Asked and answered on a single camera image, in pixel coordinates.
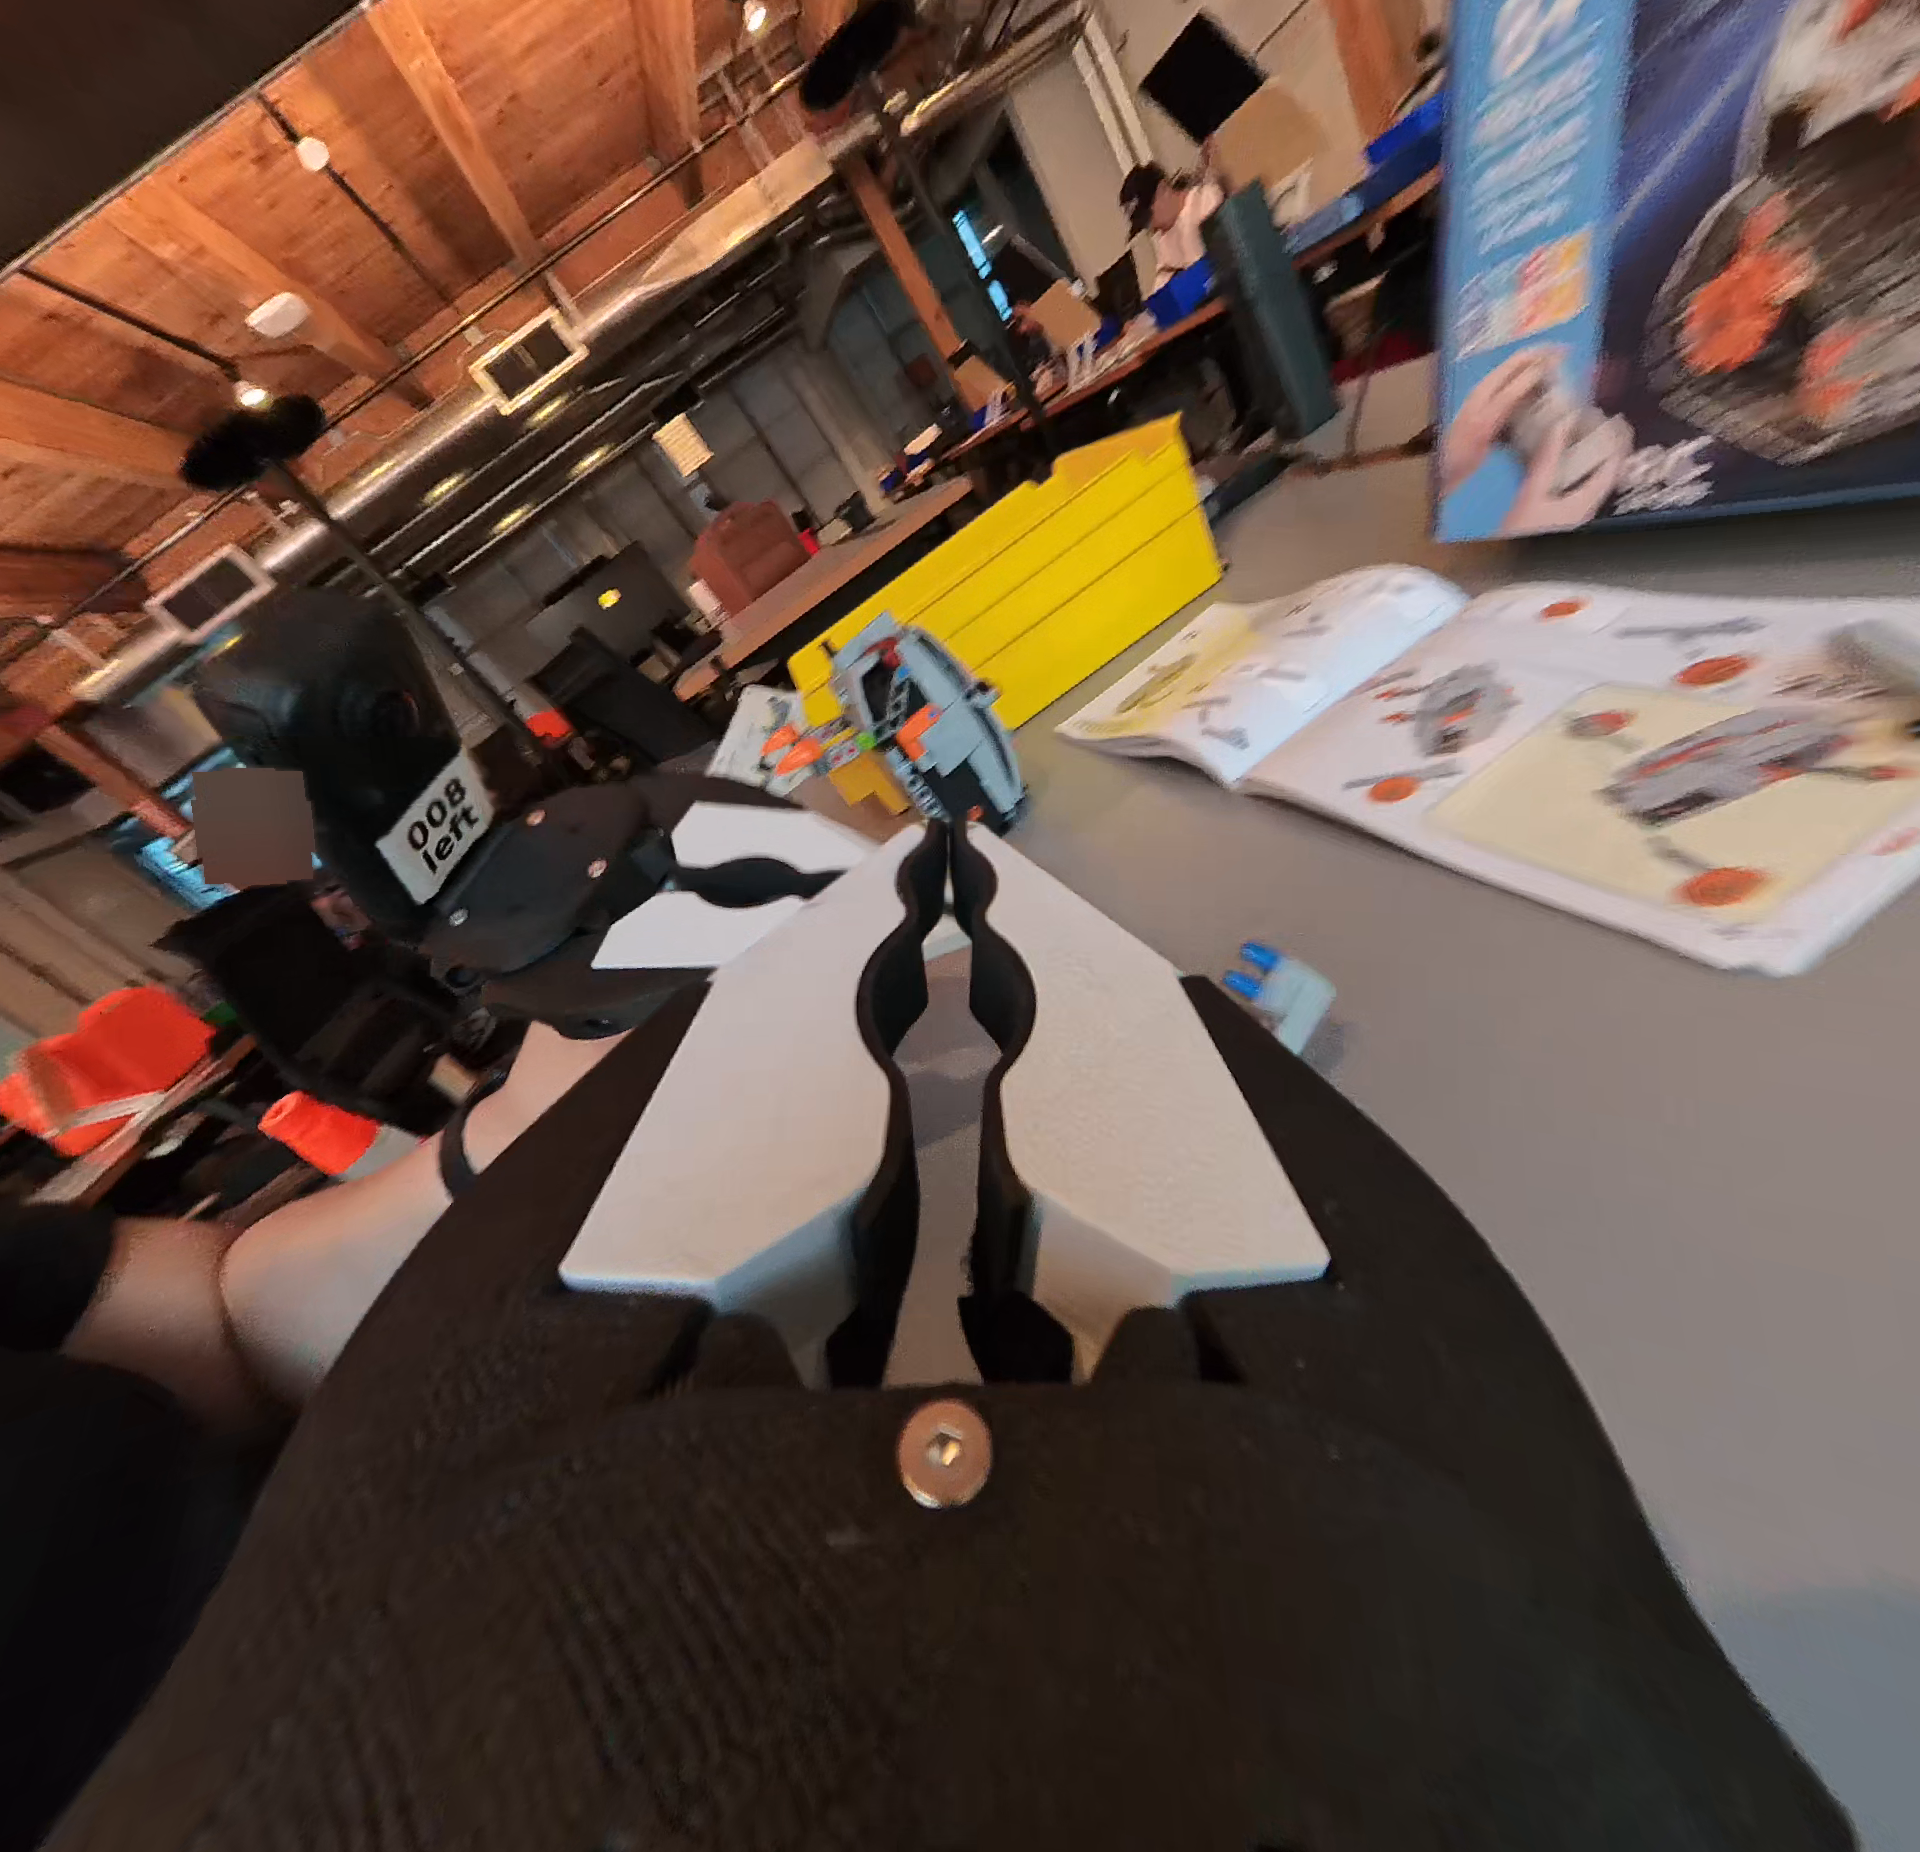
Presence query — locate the person's black shirt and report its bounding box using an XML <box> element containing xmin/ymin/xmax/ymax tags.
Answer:
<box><xmin>0</xmin><ymin>1203</ymin><xmax>302</xmax><ymax>1852</ymax></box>

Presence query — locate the yellow plastic storage bin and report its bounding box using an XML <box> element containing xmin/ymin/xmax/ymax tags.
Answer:
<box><xmin>786</xmin><ymin>414</ymin><xmax>1224</xmax><ymax>812</ymax></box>

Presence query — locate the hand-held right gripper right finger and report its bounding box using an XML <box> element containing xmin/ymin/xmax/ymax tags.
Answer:
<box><xmin>963</xmin><ymin>826</ymin><xmax>1334</xmax><ymax>1384</ymax></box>

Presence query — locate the black wall monitor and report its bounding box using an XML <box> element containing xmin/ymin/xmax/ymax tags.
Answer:
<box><xmin>1138</xmin><ymin>13</ymin><xmax>1271</xmax><ymax>147</ymax></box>

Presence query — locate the partly built toy robot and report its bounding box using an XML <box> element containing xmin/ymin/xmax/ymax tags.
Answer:
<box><xmin>755</xmin><ymin>610</ymin><xmax>1031</xmax><ymax>837</ymax></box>

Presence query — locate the short grey toy beam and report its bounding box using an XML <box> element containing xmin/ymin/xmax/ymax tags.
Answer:
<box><xmin>1256</xmin><ymin>956</ymin><xmax>1341</xmax><ymax>1056</ymax></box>

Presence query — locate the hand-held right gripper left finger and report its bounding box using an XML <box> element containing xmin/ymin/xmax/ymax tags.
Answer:
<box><xmin>558</xmin><ymin>826</ymin><xmax>941</xmax><ymax>1390</ymax></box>

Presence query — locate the grey desk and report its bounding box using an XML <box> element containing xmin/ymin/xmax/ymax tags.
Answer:
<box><xmin>705</xmin><ymin>366</ymin><xmax>1920</xmax><ymax>1845</ymax></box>

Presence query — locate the black wristband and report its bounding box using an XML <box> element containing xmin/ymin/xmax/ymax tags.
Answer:
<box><xmin>439</xmin><ymin>1070</ymin><xmax>524</xmax><ymax>1208</ymax></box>

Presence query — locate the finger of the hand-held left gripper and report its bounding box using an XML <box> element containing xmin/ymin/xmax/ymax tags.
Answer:
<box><xmin>588</xmin><ymin>889</ymin><xmax>815</xmax><ymax>972</ymax></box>
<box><xmin>668</xmin><ymin>799</ymin><xmax>891</xmax><ymax>913</ymax></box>

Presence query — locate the person's left forearm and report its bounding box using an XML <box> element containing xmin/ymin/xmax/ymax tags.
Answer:
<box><xmin>59</xmin><ymin>1034</ymin><xmax>633</xmax><ymax>1434</ymax></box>

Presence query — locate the open instruction booklet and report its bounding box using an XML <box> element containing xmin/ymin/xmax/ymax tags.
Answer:
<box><xmin>1057</xmin><ymin>565</ymin><xmax>1920</xmax><ymax>980</ymax></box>

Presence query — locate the blue robot toy box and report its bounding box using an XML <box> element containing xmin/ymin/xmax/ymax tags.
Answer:
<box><xmin>1432</xmin><ymin>0</ymin><xmax>1920</xmax><ymax>544</ymax></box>

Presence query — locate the brown armchair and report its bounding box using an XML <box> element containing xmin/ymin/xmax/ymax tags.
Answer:
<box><xmin>690</xmin><ymin>503</ymin><xmax>807</xmax><ymax>620</ymax></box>

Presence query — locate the dark green case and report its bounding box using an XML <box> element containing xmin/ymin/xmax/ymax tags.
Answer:
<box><xmin>1200</xmin><ymin>178</ymin><xmax>1341</xmax><ymax>444</ymax></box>

